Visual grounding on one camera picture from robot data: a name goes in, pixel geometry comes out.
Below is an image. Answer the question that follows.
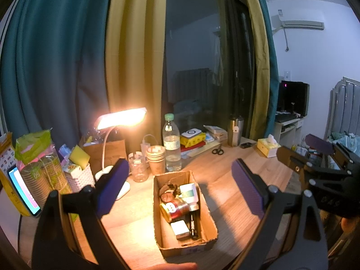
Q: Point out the grey padded headboard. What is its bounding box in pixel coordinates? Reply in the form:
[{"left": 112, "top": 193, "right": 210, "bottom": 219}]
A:
[{"left": 325, "top": 76, "right": 360, "bottom": 141}]

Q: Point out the steel tumbler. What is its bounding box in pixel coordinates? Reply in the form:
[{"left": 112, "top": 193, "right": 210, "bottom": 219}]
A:
[{"left": 227, "top": 114, "right": 245, "bottom": 147}]

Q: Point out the white charger plug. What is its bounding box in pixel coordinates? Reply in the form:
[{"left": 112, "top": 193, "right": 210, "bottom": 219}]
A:
[{"left": 170, "top": 220, "right": 191, "bottom": 240}]

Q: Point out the white plastic basket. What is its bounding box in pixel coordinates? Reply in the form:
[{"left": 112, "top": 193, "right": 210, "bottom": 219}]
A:
[{"left": 63, "top": 162, "right": 95, "bottom": 193}]

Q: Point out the yellow wipes pack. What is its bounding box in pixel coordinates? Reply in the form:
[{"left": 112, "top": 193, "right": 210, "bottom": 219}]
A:
[{"left": 180, "top": 133, "right": 207, "bottom": 147}]

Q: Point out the wristwatch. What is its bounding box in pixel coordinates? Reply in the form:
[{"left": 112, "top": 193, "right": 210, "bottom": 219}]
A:
[{"left": 158, "top": 184, "right": 182, "bottom": 203}]

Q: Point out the black computer monitor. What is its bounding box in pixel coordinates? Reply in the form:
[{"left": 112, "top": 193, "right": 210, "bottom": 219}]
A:
[{"left": 277, "top": 81, "right": 310, "bottom": 117}]

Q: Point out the white air conditioner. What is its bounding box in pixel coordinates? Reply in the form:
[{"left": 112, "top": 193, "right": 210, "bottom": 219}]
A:
[{"left": 271, "top": 17, "right": 324, "bottom": 36}]

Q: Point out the person's left hand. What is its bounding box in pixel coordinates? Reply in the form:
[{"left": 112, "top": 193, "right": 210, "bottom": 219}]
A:
[{"left": 146, "top": 262, "right": 198, "bottom": 270}]

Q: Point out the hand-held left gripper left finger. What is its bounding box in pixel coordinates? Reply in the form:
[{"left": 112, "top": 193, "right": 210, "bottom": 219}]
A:
[{"left": 31, "top": 158, "right": 130, "bottom": 270}]

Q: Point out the white adapter with cable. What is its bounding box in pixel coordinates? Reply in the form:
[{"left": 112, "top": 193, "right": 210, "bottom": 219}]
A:
[{"left": 141, "top": 134, "right": 159, "bottom": 158}]

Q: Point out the red book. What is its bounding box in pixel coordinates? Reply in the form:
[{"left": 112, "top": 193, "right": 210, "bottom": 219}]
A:
[{"left": 180, "top": 141, "right": 206, "bottom": 151}]

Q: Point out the teal printed bedding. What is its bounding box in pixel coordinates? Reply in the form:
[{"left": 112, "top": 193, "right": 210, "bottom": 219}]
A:
[{"left": 328, "top": 132, "right": 360, "bottom": 149}]

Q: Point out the yellow sponge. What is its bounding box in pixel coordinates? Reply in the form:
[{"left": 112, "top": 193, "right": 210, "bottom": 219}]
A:
[{"left": 69, "top": 145, "right": 90, "bottom": 171}]

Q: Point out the white wireless charger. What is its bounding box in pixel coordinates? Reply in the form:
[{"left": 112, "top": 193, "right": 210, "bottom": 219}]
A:
[{"left": 181, "top": 128, "right": 201, "bottom": 139}]

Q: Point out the yellow printed box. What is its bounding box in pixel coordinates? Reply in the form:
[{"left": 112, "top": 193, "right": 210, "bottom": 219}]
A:
[{"left": 0, "top": 132, "right": 31, "bottom": 218}]

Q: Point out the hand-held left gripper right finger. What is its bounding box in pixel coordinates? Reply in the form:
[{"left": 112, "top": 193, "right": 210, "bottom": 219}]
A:
[{"left": 228, "top": 158, "right": 329, "bottom": 270}]

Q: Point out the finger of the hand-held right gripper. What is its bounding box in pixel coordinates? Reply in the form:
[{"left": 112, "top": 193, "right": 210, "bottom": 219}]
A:
[
  {"left": 304, "top": 133, "right": 336, "bottom": 156},
  {"left": 276, "top": 145, "right": 313, "bottom": 175}
]

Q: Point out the cardboard tray box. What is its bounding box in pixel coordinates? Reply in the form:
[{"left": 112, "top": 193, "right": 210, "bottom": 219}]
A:
[{"left": 153, "top": 170, "right": 219, "bottom": 258}]

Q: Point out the yellow curtain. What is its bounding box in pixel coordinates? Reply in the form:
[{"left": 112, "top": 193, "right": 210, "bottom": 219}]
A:
[
  {"left": 105, "top": 0, "right": 169, "bottom": 147},
  {"left": 239, "top": 0, "right": 272, "bottom": 141}
]

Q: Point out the green wrapped paper cup pack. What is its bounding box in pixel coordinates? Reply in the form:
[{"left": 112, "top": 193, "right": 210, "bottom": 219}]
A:
[{"left": 15, "top": 129, "right": 81, "bottom": 223}]

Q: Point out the pale yellow folder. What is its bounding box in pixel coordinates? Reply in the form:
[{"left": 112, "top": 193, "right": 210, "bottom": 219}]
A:
[{"left": 187, "top": 141, "right": 224, "bottom": 158}]

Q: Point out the smartphone with lit screen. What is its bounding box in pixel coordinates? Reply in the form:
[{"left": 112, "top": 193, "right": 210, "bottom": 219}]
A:
[{"left": 7, "top": 165, "right": 42, "bottom": 218}]

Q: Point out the brown closed cardboard box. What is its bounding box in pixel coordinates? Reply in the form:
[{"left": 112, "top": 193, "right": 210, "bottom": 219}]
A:
[{"left": 80, "top": 139, "right": 128, "bottom": 175}]

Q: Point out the white pill bottle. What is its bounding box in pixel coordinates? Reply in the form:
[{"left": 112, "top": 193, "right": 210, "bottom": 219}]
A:
[{"left": 179, "top": 183, "right": 201, "bottom": 212}]

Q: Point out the white computer desk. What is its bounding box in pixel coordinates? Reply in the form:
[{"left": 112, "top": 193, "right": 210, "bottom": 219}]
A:
[{"left": 274, "top": 115, "right": 305, "bottom": 149}]

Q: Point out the red tin can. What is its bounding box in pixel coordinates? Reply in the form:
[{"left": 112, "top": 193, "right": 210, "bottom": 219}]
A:
[{"left": 159, "top": 198, "right": 190, "bottom": 223}]

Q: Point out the white desk lamp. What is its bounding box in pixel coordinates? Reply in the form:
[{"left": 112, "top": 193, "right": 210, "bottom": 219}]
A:
[{"left": 95, "top": 107, "right": 148, "bottom": 201}]

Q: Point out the yellow tissue box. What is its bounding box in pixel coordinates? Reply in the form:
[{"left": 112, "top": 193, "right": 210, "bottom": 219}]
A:
[{"left": 256, "top": 134, "right": 282, "bottom": 158}]

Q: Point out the dark glass sliding door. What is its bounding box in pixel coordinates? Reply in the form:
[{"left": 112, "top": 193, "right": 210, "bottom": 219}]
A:
[{"left": 162, "top": 0, "right": 256, "bottom": 147}]

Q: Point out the clear water bottle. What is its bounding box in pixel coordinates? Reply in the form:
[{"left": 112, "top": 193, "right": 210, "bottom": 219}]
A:
[{"left": 162, "top": 113, "right": 182, "bottom": 172}]

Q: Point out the stack of brown paper cups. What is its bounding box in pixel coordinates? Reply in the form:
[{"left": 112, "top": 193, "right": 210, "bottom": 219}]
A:
[{"left": 146, "top": 145, "right": 166, "bottom": 175}]

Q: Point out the teal curtain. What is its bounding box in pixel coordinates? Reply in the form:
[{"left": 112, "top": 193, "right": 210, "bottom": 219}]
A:
[
  {"left": 252, "top": 0, "right": 280, "bottom": 116},
  {"left": 0, "top": 0, "right": 113, "bottom": 161}
]

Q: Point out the white paper packet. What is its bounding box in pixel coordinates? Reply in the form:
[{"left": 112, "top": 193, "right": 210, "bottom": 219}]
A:
[{"left": 203, "top": 124, "right": 228, "bottom": 141}]

